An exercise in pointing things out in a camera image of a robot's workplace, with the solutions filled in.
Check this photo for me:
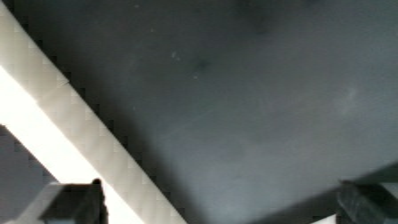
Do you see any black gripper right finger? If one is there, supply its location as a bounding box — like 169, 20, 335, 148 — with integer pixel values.
336, 182, 398, 224

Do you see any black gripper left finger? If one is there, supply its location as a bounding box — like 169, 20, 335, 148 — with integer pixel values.
17, 178, 111, 224

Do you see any white border rail frame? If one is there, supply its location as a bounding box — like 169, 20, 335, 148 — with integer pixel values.
0, 0, 187, 224

